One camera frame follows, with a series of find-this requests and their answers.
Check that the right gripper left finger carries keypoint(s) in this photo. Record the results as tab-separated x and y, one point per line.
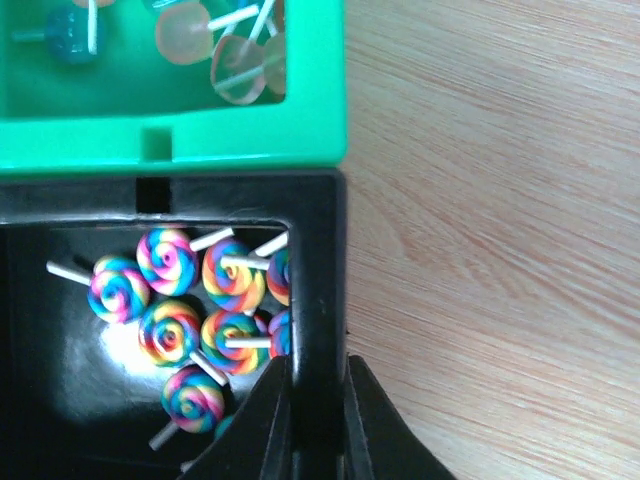
257	443

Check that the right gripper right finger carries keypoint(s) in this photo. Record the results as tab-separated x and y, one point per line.
378	443

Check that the black bin with swirl lollipops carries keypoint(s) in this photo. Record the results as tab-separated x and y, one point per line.
137	315

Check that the green bin with lollipops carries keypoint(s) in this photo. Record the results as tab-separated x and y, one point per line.
131	112

